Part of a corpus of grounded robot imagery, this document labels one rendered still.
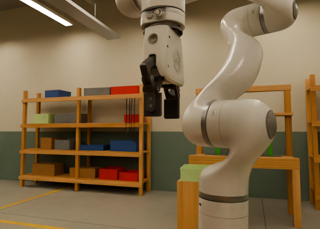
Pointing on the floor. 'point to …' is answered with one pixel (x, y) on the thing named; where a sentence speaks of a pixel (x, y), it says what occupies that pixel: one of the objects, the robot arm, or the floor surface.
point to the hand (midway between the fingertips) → (163, 112)
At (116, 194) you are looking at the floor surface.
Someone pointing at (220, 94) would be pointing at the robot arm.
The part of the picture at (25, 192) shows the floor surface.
